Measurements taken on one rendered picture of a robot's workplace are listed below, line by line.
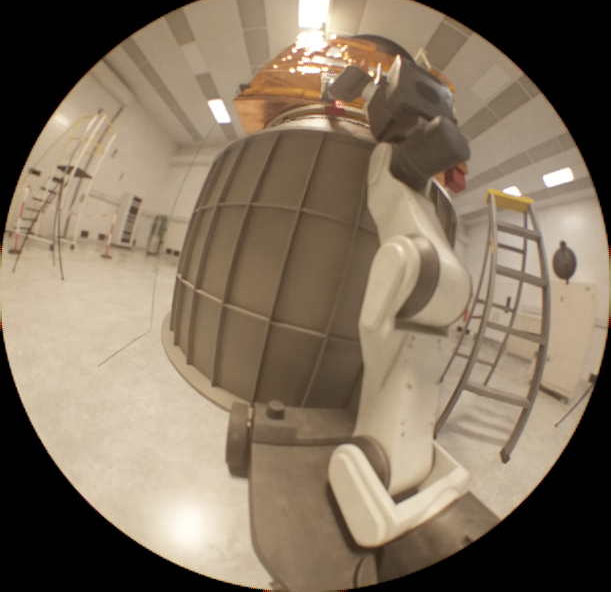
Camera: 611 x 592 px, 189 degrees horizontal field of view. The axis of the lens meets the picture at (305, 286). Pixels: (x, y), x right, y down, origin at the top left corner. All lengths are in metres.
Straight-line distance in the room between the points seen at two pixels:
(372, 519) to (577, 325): 3.27
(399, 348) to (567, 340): 3.20
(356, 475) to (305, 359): 0.46
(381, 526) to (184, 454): 0.53
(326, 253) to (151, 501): 0.89
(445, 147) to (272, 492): 0.74
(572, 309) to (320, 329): 3.34
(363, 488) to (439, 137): 0.60
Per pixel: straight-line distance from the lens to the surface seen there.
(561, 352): 3.37
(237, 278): 0.68
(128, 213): 7.82
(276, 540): 0.41
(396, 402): 0.30
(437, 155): 0.45
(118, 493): 0.64
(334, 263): 0.60
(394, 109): 0.62
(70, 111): 7.78
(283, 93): 1.64
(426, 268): 0.27
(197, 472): 0.63
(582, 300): 3.44
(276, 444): 0.50
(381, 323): 0.28
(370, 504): 0.30
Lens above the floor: 0.57
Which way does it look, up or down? 3 degrees down
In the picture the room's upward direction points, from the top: 15 degrees clockwise
